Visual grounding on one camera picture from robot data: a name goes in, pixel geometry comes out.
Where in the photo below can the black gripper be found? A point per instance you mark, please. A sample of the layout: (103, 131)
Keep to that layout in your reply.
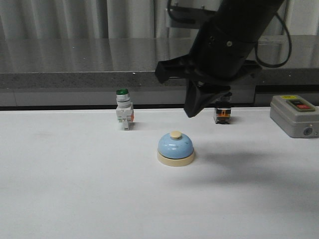
(215, 58)

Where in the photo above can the blue desk bell cream base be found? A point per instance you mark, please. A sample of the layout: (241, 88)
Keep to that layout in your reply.
(175, 149)

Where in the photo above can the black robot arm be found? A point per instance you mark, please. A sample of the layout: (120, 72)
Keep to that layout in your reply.
(245, 20)

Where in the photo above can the grey curtain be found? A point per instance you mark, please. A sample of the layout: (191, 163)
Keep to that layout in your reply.
(70, 19)

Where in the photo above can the black selector switch orange body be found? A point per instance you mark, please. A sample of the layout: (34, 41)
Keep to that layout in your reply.
(222, 113)

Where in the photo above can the green pushbutton switch white body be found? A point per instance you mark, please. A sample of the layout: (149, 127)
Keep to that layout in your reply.
(125, 108)

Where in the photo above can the grey on off switch box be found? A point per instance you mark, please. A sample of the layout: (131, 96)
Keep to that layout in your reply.
(297, 117)

